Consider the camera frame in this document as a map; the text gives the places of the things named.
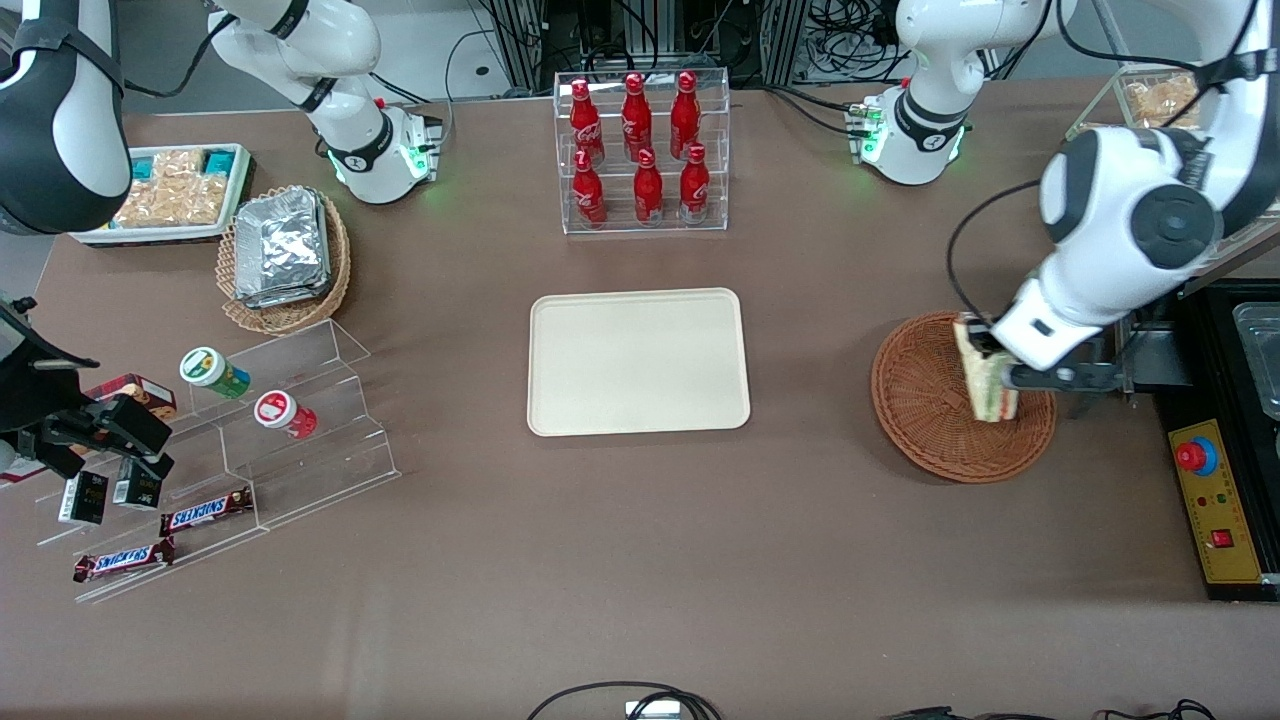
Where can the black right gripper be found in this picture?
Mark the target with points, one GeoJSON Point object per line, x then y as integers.
{"type": "Point", "coordinates": [28, 392]}

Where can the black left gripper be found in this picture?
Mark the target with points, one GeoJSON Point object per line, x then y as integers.
{"type": "Point", "coordinates": [981, 340]}

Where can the triangular sandwich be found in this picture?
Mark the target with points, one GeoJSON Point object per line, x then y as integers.
{"type": "Point", "coordinates": [985, 390]}

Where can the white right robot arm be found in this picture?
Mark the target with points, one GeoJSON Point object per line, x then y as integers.
{"type": "Point", "coordinates": [60, 120]}

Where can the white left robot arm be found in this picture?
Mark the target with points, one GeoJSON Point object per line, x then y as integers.
{"type": "Point", "coordinates": [1100, 200]}

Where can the brown round wicker basket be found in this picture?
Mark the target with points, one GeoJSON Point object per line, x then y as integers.
{"type": "Point", "coordinates": [925, 400]}

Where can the light tan wicker basket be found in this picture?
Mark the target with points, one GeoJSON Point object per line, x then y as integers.
{"type": "Point", "coordinates": [285, 318]}

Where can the white rectangular snack tray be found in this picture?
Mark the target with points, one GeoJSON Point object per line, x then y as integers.
{"type": "Point", "coordinates": [150, 234]}

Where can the clear metal-rimmed tray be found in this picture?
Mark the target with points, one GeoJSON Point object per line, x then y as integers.
{"type": "Point", "coordinates": [1262, 345]}

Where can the cream plastic tray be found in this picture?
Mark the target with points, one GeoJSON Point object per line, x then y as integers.
{"type": "Point", "coordinates": [638, 362]}

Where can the small black box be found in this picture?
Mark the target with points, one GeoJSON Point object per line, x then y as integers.
{"type": "Point", "coordinates": [83, 498]}
{"type": "Point", "coordinates": [136, 490]}

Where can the brown chocolate box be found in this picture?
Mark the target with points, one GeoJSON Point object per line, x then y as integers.
{"type": "Point", "coordinates": [135, 388]}

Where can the brown snickers bar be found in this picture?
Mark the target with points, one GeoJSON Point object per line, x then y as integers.
{"type": "Point", "coordinates": [205, 512]}
{"type": "Point", "coordinates": [122, 561]}

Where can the green snack cup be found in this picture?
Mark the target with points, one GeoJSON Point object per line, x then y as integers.
{"type": "Point", "coordinates": [212, 370]}

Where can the red snack cup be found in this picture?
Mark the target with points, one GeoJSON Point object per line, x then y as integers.
{"type": "Point", "coordinates": [282, 413]}

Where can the clear acrylic step stand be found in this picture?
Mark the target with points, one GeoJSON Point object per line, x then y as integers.
{"type": "Point", "coordinates": [320, 470]}

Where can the black control box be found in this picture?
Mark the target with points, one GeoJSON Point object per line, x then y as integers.
{"type": "Point", "coordinates": [1195, 405]}

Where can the red emergency stop button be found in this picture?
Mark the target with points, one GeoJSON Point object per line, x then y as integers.
{"type": "Point", "coordinates": [1193, 457]}

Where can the clear cookie pack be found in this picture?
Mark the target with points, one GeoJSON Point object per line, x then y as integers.
{"type": "Point", "coordinates": [170, 203]}
{"type": "Point", "coordinates": [178, 165]}

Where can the silver foil container stack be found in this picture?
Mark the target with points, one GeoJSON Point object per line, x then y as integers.
{"type": "Point", "coordinates": [282, 245]}

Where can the clear bread pack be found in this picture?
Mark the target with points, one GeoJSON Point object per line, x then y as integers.
{"type": "Point", "coordinates": [1160, 100]}

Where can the clear acrylic bottle rack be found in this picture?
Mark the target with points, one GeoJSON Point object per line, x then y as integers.
{"type": "Point", "coordinates": [720, 150]}

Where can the red cola bottle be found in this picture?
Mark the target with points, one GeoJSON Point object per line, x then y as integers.
{"type": "Point", "coordinates": [589, 195]}
{"type": "Point", "coordinates": [685, 115]}
{"type": "Point", "coordinates": [694, 188]}
{"type": "Point", "coordinates": [648, 192]}
{"type": "Point", "coordinates": [637, 115]}
{"type": "Point", "coordinates": [585, 120]}

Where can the yellow control panel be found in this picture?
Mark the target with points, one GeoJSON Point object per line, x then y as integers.
{"type": "Point", "coordinates": [1225, 505]}

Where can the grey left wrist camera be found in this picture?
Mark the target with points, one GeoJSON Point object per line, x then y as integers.
{"type": "Point", "coordinates": [1060, 377]}

